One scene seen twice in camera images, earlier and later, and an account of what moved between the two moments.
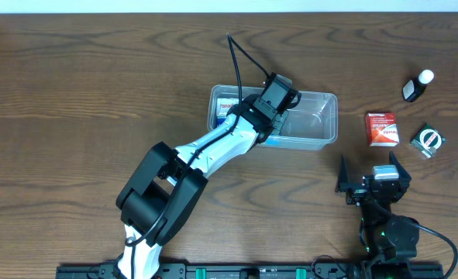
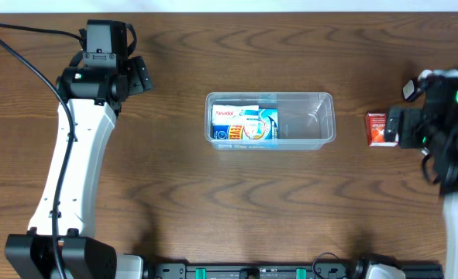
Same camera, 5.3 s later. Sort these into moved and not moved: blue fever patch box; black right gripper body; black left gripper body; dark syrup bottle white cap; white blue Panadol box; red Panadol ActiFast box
Moved: black right gripper body; black left gripper body; blue fever patch box; white blue Panadol box
Not moved: dark syrup bottle white cap; red Panadol ActiFast box
